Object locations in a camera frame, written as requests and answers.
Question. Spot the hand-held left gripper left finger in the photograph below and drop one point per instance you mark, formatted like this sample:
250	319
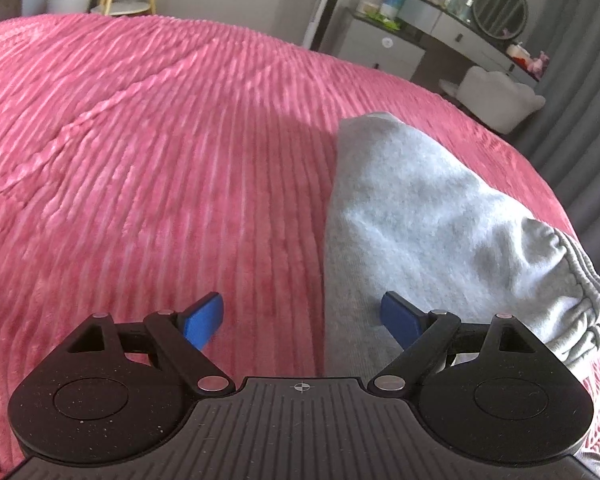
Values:
205	317

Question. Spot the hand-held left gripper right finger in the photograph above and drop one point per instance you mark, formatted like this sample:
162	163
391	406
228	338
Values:
401	316

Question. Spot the pink ribbed blanket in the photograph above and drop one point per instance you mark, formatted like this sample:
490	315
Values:
155	160

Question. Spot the white shell-back chair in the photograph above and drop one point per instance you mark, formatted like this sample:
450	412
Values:
500	100

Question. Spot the white low cabinet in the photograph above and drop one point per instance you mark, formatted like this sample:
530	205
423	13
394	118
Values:
380	45

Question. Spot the white vanity desk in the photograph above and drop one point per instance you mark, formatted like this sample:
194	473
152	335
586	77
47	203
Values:
460	35

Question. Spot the pink plush toy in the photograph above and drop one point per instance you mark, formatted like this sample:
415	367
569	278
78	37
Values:
539	62

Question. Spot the grey curtain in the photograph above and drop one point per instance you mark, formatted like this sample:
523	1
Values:
580	85

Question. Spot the blue and white canister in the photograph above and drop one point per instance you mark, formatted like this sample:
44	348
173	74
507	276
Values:
392	5

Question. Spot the round vanity mirror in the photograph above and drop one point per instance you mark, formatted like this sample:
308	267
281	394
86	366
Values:
500	7

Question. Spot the white door frame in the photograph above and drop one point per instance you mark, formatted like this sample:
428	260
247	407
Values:
325	0

